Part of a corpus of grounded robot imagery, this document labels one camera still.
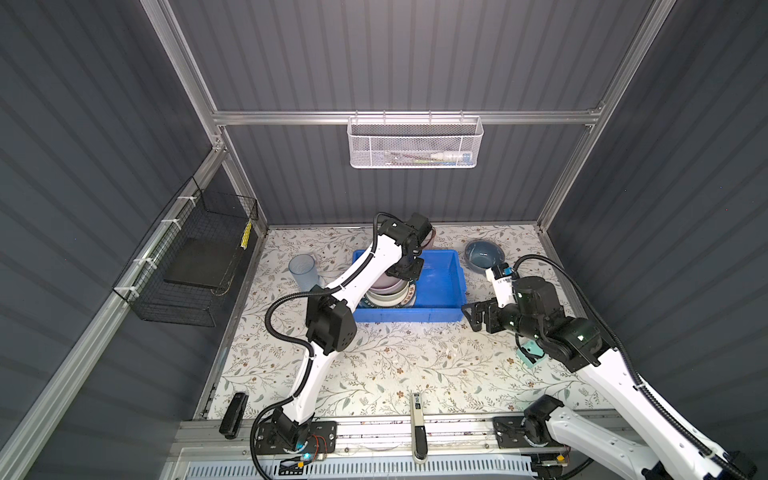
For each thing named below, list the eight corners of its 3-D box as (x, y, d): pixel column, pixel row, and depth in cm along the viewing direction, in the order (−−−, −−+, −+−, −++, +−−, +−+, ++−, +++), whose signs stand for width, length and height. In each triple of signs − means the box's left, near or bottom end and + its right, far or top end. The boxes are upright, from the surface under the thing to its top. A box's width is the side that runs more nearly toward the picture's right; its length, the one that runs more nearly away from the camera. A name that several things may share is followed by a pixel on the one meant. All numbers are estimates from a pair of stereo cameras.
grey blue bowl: (466, 273, 108) (469, 263, 104) (461, 250, 115) (464, 240, 111) (502, 273, 108) (507, 263, 104) (495, 250, 115) (499, 240, 111)
